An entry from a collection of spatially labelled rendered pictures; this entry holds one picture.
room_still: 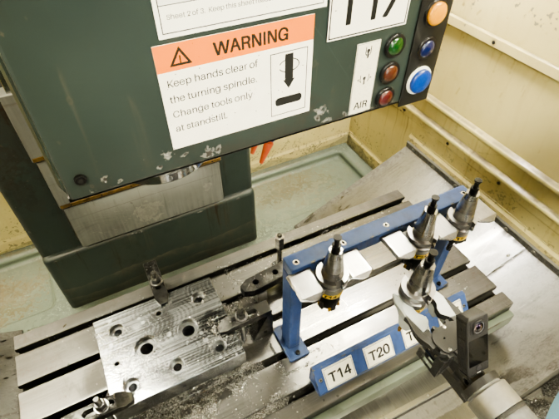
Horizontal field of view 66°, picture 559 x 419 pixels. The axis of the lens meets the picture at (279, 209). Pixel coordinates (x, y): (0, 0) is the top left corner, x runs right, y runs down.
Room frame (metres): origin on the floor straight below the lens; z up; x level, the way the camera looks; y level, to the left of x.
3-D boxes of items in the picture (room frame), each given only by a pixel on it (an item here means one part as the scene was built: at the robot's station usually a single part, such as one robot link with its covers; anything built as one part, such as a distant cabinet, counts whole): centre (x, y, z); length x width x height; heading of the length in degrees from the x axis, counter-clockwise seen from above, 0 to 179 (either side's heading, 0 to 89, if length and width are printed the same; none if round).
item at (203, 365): (0.48, 0.26, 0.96); 0.29 x 0.23 x 0.05; 117
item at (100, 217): (0.93, 0.39, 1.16); 0.48 x 0.05 x 0.51; 117
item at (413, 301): (0.46, -0.26, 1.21); 0.06 x 0.06 x 0.03
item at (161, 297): (0.62, 0.31, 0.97); 0.13 x 0.03 x 0.15; 27
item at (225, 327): (0.52, 0.08, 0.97); 0.13 x 0.03 x 0.15; 117
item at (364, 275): (0.51, -0.15, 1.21); 0.07 x 0.05 x 0.01; 27
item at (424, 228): (0.59, -0.30, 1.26); 0.04 x 0.04 x 0.07
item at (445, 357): (0.34, -0.31, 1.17); 0.12 x 0.08 x 0.09; 27
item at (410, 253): (0.56, -0.25, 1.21); 0.07 x 0.05 x 0.01; 27
